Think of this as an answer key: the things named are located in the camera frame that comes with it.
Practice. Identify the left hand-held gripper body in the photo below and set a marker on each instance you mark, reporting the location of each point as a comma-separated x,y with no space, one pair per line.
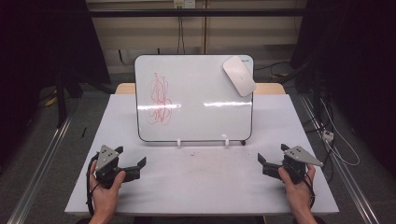
106,161

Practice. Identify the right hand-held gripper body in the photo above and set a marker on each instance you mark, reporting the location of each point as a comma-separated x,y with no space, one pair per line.
299,155

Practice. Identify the white whiteboard eraser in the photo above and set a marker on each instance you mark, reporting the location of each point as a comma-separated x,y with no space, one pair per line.
239,76

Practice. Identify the person's right hand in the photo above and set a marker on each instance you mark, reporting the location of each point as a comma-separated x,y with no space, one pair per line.
299,196

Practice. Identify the person's left hand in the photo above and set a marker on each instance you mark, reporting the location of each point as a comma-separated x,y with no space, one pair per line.
104,200

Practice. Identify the small black stick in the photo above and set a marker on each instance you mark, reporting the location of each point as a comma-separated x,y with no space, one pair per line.
84,132

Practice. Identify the black whiteboard stand foot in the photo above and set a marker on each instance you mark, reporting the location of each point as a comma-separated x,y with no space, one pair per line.
243,142

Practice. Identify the light wooden table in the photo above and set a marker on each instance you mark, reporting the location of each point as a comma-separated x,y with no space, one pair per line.
124,89

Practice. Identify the black metal stand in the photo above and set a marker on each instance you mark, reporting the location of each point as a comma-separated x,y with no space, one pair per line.
61,102

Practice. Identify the white whiteboard with black edge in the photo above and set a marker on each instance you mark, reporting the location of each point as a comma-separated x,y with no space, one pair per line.
199,93

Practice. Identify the black horizontal bar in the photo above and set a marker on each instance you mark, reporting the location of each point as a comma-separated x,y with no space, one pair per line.
140,12

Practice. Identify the aluminium floor rail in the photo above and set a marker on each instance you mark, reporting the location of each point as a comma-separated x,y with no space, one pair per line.
40,174
339,161

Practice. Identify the white wall socket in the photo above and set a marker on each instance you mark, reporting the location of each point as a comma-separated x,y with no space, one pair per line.
184,3

